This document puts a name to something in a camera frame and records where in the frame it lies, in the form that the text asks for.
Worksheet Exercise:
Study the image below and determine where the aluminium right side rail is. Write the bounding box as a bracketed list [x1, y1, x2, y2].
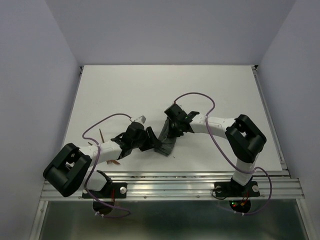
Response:
[250, 65, 292, 178]

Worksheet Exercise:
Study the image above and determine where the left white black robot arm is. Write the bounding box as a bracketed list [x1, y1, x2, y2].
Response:
[43, 121, 162, 197]

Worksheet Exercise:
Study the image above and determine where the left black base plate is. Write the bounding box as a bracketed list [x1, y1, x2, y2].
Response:
[90, 182, 128, 199]

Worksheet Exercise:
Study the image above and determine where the copper fork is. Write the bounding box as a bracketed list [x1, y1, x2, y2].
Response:
[99, 128, 105, 143]

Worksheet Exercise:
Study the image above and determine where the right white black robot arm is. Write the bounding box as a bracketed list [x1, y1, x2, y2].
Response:
[163, 103, 267, 195]

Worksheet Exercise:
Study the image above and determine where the grey cloth napkin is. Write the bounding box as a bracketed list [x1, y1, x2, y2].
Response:
[154, 118, 177, 157]

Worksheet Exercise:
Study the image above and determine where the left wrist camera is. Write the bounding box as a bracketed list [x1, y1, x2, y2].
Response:
[130, 115, 146, 125]

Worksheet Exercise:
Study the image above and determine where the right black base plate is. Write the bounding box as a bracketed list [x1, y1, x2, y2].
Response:
[211, 177, 261, 200]

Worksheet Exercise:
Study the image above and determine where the aluminium rail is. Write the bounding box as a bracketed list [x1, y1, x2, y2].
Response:
[250, 65, 292, 178]
[39, 170, 306, 202]

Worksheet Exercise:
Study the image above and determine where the aluminium front rail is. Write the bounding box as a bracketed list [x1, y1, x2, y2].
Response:
[39, 170, 306, 202]

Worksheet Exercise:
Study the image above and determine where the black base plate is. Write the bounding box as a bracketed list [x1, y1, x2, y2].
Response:
[211, 177, 261, 200]
[90, 182, 128, 199]

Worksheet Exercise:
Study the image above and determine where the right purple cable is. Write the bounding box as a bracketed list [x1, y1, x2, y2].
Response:
[172, 92, 273, 217]

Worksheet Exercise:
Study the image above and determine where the copper knife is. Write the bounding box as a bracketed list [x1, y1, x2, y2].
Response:
[88, 141, 122, 165]

